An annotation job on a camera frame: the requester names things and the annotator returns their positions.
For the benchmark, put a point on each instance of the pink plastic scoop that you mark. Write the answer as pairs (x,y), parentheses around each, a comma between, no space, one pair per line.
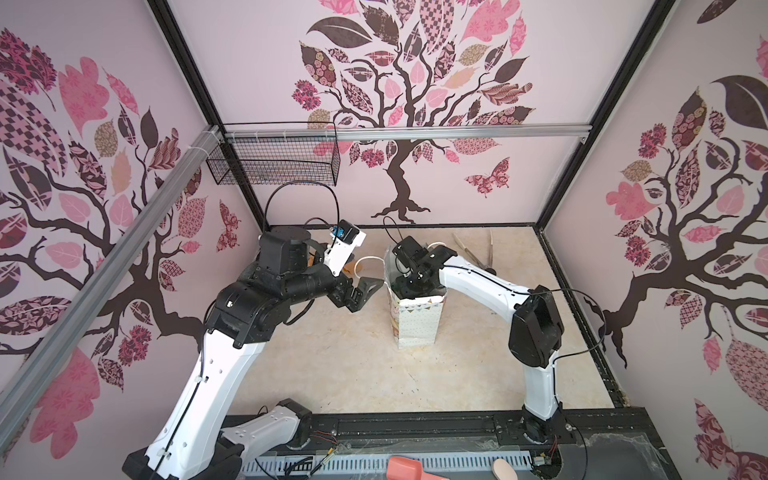
(401,468)

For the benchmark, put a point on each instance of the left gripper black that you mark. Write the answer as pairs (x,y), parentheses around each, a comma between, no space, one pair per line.
(341,297)

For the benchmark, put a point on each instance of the black wire basket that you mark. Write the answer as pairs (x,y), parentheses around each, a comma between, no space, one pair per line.
(275,153)

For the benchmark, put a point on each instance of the aluminium rail back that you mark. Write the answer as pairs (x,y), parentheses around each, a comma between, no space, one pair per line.
(456,132)

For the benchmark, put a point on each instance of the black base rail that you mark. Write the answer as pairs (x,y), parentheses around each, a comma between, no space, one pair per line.
(585,444)

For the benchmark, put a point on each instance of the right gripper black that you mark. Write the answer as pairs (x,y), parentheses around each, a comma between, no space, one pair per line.
(404,292)

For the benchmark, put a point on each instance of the white slotted cable duct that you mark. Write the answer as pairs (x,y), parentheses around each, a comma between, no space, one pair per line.
(358,466)

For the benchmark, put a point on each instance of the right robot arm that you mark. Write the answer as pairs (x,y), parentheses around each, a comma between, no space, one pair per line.
(536,327)

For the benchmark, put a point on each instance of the beige round object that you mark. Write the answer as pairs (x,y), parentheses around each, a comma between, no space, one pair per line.
(502,470)

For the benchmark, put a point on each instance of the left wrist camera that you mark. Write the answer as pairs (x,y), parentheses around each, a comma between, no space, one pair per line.
(346,237)

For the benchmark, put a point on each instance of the white patterned paper bag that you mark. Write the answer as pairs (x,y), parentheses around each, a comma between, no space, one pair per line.
(415,322)

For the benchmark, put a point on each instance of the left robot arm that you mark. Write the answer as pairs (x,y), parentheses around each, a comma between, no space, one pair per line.
(290,268)

